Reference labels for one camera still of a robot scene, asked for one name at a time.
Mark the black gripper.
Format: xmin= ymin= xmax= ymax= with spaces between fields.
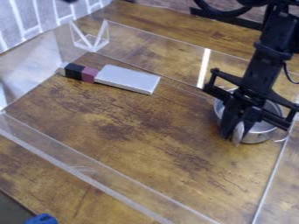
xmin=202 ymin=68 xmax=299 ymax=139

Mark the spoon with yellow handle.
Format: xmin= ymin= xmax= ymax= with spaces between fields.
xmin=230 ymin=122 xmax=244 ymax=146

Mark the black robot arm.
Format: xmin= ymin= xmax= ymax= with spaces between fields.
xmin=193 ymin=0 xmax=299 ymax=138

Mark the silver metal pot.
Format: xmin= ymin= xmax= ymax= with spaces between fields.
xmin=212 ymin=88 xmax=289 ymax=144

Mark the blue object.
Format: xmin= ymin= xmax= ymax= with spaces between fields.
xmin=22 ymin=213 xmax=58 ymax=224

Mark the black wall strip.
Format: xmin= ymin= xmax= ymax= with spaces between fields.
xmin=189 ymin=7 xmax=261 ymax=31

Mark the black cable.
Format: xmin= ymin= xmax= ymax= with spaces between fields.
xmin=190 ymin=0 xmax=255 ymax=17

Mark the clear acrylic triangular bracket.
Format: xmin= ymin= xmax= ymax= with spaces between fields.
xmin=69 ymin=20 xmax=109 ymax=53

